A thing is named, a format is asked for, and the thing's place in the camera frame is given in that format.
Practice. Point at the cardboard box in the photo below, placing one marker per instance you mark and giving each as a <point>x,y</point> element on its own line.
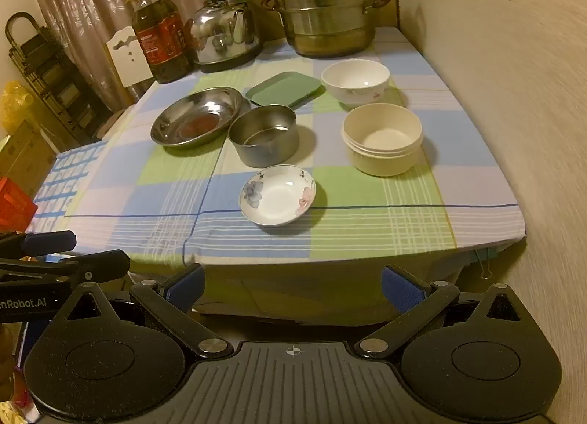
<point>23,158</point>

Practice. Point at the red plastic crate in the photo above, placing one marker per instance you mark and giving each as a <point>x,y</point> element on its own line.
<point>13,206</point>

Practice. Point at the cooking oil bottle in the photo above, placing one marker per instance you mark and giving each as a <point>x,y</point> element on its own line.
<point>160,38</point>

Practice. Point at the blue grid patterned cloth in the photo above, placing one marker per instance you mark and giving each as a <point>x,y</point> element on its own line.
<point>69,176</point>

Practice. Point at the green rectangular plate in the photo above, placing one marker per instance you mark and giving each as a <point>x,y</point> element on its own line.
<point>284,89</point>

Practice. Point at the stainless steel plate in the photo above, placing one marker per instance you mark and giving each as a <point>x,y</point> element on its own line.
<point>192,121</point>

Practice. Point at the checked tablecloth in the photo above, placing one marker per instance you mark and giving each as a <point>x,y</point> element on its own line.
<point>367,213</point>

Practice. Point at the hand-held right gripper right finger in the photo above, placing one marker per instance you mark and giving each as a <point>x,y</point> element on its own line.
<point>401,288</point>

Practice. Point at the cream plastic bowl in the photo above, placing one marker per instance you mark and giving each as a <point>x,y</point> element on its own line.
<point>383,130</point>
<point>380,162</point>

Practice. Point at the white chair back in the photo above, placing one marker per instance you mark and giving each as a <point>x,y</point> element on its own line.
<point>124,57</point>

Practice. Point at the black folding rack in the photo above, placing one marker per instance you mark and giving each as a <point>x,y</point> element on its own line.
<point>50,75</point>

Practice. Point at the small floral ceramic dish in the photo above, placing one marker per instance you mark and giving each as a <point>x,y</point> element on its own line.
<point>277,197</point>

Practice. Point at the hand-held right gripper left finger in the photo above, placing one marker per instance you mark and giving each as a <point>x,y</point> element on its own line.
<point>185,285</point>

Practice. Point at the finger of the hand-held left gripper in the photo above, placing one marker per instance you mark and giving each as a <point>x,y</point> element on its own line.
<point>101,265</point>
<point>48,242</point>

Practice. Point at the stainless steel kettle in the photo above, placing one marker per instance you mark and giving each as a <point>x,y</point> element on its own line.
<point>224,38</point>

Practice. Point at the yellow plastic bag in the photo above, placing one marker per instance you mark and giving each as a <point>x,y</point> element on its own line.
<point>16,103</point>

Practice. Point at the stainless steel steamer pot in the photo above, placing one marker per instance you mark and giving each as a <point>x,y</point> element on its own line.
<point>321,15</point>

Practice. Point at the stainless steel bowl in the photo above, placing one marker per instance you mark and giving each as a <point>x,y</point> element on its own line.
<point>257,148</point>

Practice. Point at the white floral ceramic bowl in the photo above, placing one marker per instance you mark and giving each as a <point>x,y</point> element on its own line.
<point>355,77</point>

